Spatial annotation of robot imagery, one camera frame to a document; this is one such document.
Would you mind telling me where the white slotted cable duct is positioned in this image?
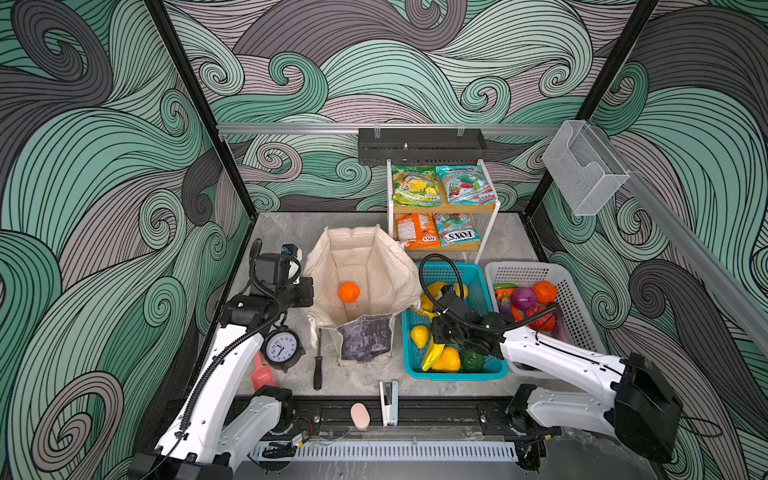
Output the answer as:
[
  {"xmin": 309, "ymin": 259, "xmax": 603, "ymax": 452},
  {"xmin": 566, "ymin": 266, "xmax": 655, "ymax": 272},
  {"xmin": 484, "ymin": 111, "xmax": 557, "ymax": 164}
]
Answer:
[{"xmin": 248, "ymin": 440, "xmax": 518, "ymax": 463}]

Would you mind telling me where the pink eraser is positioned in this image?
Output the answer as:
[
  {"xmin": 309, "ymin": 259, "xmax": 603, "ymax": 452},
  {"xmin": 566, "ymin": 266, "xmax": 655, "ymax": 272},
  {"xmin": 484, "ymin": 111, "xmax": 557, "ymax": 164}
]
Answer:
[{"xmin": 350, "ymin": 402, "xmax": 371, "ymax": 431}]

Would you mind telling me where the orange tangerine in white basket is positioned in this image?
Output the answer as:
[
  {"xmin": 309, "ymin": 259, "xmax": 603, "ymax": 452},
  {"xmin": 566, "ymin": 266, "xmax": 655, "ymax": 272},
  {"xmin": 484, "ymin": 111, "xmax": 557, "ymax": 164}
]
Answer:
[{"xmin": 531, "ymin": 281, "xmax": 558, "ymax": 305}]

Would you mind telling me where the black wall shelf tray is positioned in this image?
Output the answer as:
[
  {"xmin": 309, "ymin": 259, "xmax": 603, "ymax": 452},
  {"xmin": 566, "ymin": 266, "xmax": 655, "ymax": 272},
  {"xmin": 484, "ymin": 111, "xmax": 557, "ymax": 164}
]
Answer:
[{"xmin": 357, "ymin": 129, "xmax": 487, "ymax": 167}]

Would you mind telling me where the yellow-green candy bag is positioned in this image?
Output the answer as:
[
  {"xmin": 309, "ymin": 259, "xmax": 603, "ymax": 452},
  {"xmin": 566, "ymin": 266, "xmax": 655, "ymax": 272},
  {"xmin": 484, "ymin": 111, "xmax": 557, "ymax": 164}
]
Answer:
[{"xmin": 392, "ymin": 166, "xmax": 441, "ymax": 207}]

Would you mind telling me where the white wooden two-tier shelf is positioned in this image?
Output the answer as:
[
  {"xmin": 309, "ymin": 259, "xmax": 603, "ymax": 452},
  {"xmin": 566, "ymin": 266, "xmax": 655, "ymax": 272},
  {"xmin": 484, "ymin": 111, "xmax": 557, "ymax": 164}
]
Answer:
[{"xmin": 386, "ymin": 159, "xmax": 501, "ymax": 265}]

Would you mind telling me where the orange fruit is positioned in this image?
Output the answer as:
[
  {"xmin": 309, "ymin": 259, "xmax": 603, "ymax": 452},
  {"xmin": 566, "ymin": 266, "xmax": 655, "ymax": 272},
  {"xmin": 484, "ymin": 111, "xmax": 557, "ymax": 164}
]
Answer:
[{"xmin": 338, "ymin": 282, "xmax": 361, "ymax": 304}]

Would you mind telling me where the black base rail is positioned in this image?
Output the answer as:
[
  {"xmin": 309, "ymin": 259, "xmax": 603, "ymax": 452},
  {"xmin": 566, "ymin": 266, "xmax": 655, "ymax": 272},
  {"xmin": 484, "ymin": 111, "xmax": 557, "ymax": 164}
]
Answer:
[{"xmin": 179, "ymin": 395, "xmax": 637, "ymax": 439}]

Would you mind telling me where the white plastic basket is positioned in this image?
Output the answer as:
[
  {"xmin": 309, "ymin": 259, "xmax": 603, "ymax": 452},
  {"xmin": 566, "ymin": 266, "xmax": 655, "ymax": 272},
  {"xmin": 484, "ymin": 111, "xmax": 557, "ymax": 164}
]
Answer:
[{"xmin": 485, "ymin": 261, "xmax": 609, "ymax": 388}]

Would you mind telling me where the beige canvas grocery bag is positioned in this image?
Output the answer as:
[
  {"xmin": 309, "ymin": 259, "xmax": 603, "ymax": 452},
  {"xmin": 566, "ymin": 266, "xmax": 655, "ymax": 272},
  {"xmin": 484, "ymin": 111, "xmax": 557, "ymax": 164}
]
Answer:
[{"xmin": 299, "ymin": 226, "xmax": 422, "ymax": 365}]

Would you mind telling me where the orange Fox's candy bag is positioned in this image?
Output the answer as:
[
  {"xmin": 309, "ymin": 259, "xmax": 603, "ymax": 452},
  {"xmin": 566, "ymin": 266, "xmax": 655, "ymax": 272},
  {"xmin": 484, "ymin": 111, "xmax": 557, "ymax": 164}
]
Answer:
[{"xmin": 395, "ymin": 213, "xmax": 440, "ymax": 250}]

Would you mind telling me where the green avocado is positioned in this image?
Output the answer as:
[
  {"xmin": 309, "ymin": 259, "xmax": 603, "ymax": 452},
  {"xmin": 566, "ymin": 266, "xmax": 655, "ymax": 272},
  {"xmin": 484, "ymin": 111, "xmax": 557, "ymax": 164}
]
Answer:
[{"xmin": 460, "ymin": 348, "xmax": 485, "ymax": 373}]

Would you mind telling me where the black handled screwdriver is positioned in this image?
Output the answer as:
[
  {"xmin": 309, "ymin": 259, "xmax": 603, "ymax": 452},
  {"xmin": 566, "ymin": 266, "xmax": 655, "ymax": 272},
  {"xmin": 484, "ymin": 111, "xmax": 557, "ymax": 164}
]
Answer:
[{"xmin": 313, "ymin": 329, "xmax": 323, "ymax": 391}]

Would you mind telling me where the yellow pear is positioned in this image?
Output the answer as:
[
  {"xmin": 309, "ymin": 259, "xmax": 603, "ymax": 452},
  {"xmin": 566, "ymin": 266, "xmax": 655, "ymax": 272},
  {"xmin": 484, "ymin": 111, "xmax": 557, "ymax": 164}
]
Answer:
[{"xmin": 431, "ymin": 346, "xmax": 461, "ymax": 373}]

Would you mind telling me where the green-red candy bag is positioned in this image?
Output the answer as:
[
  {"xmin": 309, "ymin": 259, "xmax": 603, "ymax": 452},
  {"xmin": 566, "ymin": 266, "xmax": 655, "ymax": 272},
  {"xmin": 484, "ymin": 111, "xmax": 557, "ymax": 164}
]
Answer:
[{"xmin": 436, "ymin": 165, "xmax": 496, "ymax": 206}]

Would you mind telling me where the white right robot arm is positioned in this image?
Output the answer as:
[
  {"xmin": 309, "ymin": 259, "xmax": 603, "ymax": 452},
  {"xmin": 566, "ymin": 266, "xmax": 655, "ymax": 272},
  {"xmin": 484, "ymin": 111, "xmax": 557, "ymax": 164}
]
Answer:
[{"xmin": 429, "ymin": 285, "xmax": 683, "ymax": 463}]

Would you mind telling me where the red tomato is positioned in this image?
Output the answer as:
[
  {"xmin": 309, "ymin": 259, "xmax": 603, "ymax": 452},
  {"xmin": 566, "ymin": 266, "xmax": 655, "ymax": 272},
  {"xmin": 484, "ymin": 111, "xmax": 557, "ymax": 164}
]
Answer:
[{"xmin": 525, "ymin": 305, "xmax": 557, "ymax": 332}]

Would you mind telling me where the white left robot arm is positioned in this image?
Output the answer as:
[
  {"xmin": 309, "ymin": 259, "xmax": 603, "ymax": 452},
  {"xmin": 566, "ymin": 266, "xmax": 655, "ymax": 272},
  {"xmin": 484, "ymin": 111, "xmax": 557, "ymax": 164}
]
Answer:
[{"xmin": 128, "ymin": 239, "xmax": 314, "ymax": 479}]

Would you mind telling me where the purple onion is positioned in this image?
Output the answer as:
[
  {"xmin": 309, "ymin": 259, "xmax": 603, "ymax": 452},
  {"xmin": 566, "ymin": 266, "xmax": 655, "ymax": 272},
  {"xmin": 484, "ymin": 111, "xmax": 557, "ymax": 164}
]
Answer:
[{"xmin": 511, "ymin": 287, "xmax": 538, "ymax": 311}]

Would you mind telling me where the pink plastic scoop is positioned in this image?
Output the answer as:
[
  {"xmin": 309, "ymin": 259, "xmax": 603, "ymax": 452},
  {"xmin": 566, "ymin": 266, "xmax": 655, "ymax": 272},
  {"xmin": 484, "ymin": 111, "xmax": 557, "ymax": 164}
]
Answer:
[{"xmin": 250, "ymin": 353, "xmax": 275, "ymax": 391}]

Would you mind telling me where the yellow lemon front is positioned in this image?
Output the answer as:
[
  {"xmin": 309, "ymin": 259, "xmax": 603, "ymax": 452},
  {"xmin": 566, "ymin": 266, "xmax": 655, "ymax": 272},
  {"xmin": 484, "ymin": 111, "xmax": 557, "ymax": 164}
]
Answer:
[{"xmin": 410, "ymin": 324, "xmax": 431, "ymax": 349}]

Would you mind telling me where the yellow potato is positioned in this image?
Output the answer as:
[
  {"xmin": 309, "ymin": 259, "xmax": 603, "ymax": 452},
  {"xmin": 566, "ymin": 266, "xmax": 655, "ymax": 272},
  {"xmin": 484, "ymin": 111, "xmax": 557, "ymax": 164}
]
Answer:
[{"xmin": 427, "ymin": 282, "xmax": 446, "ymax": 299}]

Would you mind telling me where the teal plastic basket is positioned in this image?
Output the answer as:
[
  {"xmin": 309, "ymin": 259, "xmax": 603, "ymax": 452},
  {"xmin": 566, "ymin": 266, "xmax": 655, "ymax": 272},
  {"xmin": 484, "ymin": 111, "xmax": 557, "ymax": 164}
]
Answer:
[{"xmin": 401, "ymin": 262, "xmax": 510, "ymax": 382}]

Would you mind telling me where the single yellow banana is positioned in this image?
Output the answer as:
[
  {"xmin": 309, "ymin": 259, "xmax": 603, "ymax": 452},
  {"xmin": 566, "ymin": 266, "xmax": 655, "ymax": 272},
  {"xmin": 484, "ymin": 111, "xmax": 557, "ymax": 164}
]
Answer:
[{"xmin": 421, "ymin": 341, "xmax": 445, "ymax": 372}]

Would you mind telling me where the clear acrylic wall holder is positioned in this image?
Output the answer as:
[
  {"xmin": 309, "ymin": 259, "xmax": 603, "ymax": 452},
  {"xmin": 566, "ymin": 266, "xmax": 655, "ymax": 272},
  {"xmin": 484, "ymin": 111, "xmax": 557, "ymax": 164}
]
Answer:
[{"xmin": 542, "ymin": 120, "xmax": 629, "ymax": 217}]

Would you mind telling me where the white stapler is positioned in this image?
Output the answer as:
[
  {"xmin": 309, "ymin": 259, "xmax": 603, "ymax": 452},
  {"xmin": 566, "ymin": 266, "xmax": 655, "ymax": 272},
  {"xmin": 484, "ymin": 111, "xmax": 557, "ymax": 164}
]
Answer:
[{"xmin": 379, "ymin": 380, "xmax": 399, "ymax": 427}]

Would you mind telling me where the silver aluminium rail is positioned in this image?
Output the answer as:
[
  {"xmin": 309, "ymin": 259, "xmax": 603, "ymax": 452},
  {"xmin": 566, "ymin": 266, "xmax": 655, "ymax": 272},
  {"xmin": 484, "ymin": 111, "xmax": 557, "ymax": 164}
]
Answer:
[{"xmin": 216, "ymin": 122, "xmax": 560, "ymax": 136}]

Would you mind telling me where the green Fox's candy bag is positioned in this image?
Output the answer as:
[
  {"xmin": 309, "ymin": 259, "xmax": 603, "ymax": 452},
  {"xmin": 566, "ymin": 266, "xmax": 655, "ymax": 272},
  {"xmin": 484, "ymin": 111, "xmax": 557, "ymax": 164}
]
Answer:
[{"xmin": 433, "ymin": 213, "xmax": 481, "ymax": 248}]

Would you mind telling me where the black alarm clock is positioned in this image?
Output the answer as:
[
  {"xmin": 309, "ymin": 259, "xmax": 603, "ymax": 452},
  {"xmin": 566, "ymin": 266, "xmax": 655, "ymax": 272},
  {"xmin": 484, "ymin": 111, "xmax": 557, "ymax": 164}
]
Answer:
[{"xmin": 260, "ymin": 326, "xmax": 305, "ymax": 372}]

